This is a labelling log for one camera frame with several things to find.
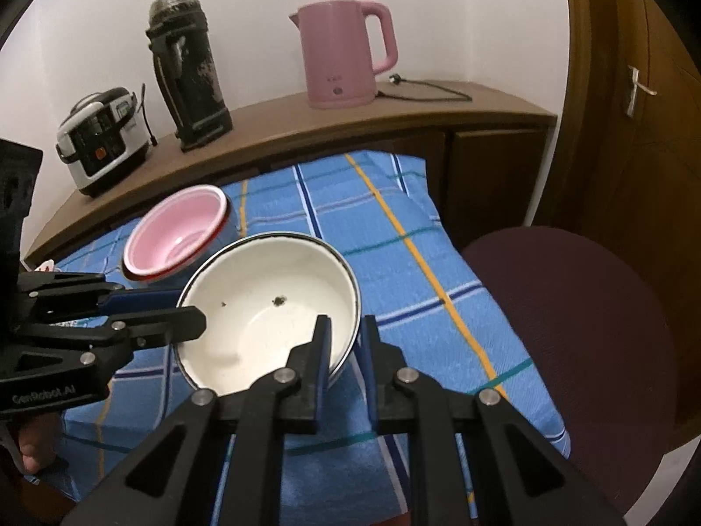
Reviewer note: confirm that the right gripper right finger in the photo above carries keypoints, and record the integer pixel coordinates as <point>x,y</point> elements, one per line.
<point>474,459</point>

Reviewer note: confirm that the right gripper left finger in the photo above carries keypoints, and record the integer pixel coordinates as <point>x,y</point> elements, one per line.
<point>218,460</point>

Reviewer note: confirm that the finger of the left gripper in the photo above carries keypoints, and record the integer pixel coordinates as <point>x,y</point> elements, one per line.
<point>130,331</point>
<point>88,292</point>

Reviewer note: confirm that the pink plastic bowl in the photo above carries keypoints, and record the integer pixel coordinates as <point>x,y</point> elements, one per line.
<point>155,250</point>

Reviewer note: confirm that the white enamel bowl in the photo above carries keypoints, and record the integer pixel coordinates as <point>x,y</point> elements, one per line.
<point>261,297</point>

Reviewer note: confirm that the person's left hand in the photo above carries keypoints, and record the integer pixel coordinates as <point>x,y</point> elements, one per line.
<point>38,440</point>

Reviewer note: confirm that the stainless steel bowl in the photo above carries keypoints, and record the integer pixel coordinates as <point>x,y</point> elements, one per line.
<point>214,228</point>

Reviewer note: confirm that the silver black rice cooker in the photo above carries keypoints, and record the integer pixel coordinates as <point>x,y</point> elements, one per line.
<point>104,138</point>

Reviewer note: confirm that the black thermos flask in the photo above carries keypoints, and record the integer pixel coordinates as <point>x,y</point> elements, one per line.
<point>185,72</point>

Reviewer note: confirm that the pink electric kettle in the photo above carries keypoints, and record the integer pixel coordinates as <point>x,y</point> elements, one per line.
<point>338,65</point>

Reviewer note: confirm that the brown wooden side cabinet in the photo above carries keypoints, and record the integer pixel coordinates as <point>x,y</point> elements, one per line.
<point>482,159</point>

